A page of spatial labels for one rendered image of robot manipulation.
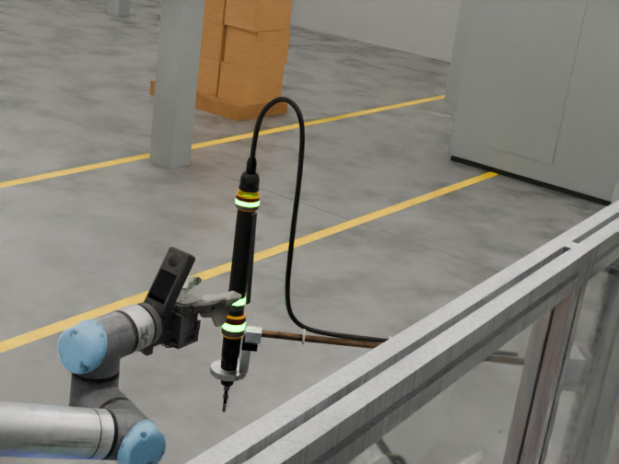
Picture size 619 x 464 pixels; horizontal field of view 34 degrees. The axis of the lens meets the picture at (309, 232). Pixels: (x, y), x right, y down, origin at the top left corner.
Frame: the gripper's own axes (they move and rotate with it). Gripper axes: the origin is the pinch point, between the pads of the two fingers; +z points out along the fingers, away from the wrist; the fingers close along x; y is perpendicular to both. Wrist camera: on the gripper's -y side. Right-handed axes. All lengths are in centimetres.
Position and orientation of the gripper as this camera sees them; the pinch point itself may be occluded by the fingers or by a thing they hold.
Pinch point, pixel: (217, 284)
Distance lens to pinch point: 184.0
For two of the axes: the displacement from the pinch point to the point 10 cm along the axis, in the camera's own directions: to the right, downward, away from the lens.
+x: 8.2, 2.8, -5.0
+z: 5.6, -1.9, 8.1
